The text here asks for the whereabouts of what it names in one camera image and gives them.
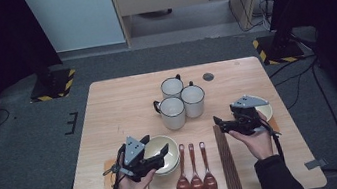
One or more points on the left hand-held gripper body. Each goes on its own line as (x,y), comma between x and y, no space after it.
(133,153)

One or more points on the grey tape piece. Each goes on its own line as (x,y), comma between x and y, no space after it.
(316,163)

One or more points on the person's right hand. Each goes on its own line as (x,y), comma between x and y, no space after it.
(260,146)

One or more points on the row of brown chopsticks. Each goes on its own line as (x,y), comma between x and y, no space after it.
(230,169)

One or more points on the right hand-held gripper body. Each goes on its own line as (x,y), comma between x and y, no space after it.
(247,119)

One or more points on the dark round chair base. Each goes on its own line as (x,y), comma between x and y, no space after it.
(154,14)

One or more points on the black yellow striped stand base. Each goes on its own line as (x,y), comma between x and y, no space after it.
(54,86)
(280,54)

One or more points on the reddish brown wooden spoon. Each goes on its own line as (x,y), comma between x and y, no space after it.
(197,186)
(183,186)
(210,184)

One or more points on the white enamel mug black rim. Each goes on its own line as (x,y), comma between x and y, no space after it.
(193,99)
(172,110)
(172,88)

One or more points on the white panel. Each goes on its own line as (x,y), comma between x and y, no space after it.
(74,17)

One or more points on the cream ceramic bowl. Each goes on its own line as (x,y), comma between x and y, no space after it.
(173,171)
(157,146)
(266,111)

